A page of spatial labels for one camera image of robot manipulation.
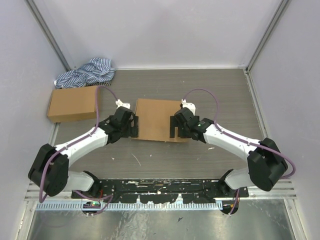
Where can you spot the left aluminium corner post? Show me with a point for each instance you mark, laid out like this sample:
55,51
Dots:
47,33

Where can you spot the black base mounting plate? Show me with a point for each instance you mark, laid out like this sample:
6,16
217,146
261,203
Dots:
160,191

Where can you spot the white slotted cable duct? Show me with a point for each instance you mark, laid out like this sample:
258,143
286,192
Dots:
89,206

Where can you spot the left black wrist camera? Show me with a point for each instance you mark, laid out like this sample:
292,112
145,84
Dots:
123,113

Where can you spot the brown cardboard box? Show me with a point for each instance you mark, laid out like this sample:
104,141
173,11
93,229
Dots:
72,104
154,120

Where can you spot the aluminium front rail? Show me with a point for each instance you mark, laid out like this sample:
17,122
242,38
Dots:
283,189

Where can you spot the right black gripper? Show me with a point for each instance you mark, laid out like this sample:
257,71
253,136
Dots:
175,123

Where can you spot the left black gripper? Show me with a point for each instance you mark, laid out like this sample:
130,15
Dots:
133,131

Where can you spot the right aluminium corner post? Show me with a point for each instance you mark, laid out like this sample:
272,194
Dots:
280,10

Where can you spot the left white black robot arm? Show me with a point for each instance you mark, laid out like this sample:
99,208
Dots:
51,172

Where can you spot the closed brown cardboard box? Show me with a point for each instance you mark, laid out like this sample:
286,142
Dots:
72,104

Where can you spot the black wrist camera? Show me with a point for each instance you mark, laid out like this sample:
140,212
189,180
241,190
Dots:
123,113
186,114

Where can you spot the blue striped crumpled cloth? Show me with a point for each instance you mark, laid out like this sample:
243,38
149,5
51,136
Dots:
95,72

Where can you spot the aluminium corner post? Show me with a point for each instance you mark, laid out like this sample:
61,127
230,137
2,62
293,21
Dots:
280,10
47,33

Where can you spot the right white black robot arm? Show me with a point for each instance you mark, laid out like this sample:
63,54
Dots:
265,164

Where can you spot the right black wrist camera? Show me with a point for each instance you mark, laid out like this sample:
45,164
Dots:
186,114

